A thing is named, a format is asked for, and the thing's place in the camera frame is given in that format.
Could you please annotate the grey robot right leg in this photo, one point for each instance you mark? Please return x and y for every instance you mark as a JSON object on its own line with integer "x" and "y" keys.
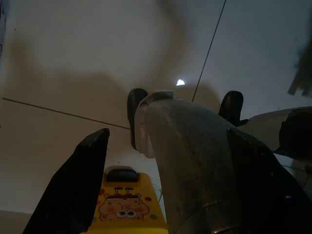
{"x": 292, "y": 131}

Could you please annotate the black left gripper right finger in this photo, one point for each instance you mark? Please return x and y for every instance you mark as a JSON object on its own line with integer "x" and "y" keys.
{"x": 263, "y": 185}

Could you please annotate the yellow SpongeBob box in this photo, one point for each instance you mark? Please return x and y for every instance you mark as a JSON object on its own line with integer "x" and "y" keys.
{"x": 126, "y": 207}

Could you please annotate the grey robot left leg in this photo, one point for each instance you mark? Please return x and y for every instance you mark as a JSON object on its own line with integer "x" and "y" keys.
{"x": 195, "y": 151}

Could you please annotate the black robot left foot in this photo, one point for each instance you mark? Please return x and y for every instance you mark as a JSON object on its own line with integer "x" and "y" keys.
{"x": 135, "y": 102}

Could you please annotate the black robot foot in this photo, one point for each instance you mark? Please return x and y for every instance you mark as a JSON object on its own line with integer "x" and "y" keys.
{"x": 135, "y": 102}
{"x": 231, "y": 107}

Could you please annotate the grey robot leg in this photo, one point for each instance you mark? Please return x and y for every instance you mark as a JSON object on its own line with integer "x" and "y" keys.
{"x": 195, "y": 151}
{"x": 292, "y": 131}

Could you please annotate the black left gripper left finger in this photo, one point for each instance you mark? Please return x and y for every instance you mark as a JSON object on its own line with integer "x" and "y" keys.
{"x": 73, "y": 182}

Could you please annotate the black robot right foot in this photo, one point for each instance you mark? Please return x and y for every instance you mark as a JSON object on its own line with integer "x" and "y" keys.
{"x": 231, "y": 107}

